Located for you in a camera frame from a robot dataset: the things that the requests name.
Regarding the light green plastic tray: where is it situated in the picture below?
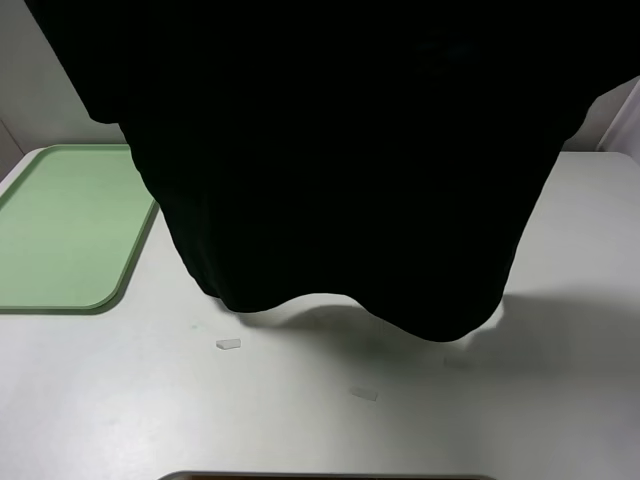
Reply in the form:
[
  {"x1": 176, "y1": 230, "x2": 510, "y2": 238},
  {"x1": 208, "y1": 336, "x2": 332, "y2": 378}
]
[{"x1": 1, "y1": 145, "x2": 158, "y2": 314}]

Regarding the clear tape piece front left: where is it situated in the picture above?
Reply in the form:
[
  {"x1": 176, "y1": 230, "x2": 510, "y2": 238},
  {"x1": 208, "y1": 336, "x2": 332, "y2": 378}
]
[{"x1": 216, "y1": 338, "x2": 242, "y2": 351}]

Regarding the clear tape piece front centre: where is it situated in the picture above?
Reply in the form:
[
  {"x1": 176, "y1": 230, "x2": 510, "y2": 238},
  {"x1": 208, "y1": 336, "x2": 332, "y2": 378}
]
[{"x1": 349, "y1": 386, "x2": 378, "y2": 402}]

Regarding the clear tape piece front right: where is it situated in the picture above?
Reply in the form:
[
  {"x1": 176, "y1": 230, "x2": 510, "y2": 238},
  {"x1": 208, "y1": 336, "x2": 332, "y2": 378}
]
[{"x1": 443, "y1": 356, "x2": 473, "y2": 370}]

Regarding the black short sleeve t-shirt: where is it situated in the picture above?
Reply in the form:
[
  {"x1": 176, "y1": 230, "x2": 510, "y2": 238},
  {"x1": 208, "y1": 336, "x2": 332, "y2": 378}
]
[{"x1": 28, "y1": 1, "x2": 639, "y2": 342}]

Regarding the clear tape piece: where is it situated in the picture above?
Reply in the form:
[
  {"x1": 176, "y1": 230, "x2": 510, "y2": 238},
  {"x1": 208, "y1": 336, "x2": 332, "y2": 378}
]
[
  {"x1": 216, "y1": 338, "x2": 242, "y2": 351},
  {"x1": 443, "y1": 356, "x2": 473, "y2": 370},
  {"x1": 349, "y1": 386, "x2": 378, "y2": 402}
]

